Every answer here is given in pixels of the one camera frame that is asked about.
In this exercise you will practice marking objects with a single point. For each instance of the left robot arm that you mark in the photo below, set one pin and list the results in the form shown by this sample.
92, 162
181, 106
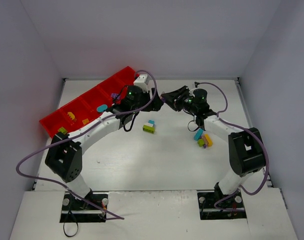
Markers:
65, 152

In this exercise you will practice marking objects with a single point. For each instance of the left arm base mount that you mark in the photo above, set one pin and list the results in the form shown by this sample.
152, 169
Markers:
74, 209

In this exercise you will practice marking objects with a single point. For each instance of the small green lego brick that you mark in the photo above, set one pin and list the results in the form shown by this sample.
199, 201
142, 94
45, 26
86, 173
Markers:
62, 130

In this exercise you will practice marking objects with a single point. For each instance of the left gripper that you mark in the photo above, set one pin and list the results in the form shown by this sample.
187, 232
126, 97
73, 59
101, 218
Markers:
149, 99

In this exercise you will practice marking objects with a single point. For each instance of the pink lego in pile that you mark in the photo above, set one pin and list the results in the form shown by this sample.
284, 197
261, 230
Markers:
204, 138

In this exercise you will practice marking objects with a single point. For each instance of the yellow lego in pile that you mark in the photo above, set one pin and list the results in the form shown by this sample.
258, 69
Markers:
208, 140

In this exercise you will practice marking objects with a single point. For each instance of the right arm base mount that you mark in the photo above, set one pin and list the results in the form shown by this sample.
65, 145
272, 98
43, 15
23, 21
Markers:
214, 205

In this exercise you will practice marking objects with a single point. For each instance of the long green lego brick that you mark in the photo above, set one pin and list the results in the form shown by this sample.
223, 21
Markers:
148, 128

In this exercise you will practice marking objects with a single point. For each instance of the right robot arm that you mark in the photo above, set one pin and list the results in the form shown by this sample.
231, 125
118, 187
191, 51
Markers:
246, 155

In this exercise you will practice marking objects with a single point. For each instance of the yellow comb lego piece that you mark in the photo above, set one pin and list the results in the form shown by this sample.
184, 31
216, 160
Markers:
71, 116

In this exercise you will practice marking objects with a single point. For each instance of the red compartment tray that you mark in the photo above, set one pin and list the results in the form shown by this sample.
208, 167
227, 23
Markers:
85, 105

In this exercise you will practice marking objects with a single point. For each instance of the green lego in pile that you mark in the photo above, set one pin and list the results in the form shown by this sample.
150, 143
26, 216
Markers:
201, 142

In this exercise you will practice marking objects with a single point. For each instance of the turquoise round lego piece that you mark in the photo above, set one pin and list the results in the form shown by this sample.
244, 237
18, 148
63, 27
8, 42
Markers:
102, 108

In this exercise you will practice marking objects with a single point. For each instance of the turquoise lego in pile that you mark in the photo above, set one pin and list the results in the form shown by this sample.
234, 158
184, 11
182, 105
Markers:
198, 134

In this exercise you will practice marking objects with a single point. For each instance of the yellow face lego brick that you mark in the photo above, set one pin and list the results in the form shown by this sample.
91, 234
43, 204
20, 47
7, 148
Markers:
85, 121

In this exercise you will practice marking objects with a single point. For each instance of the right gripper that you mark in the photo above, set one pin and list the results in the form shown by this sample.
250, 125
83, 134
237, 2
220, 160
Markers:
178, 96

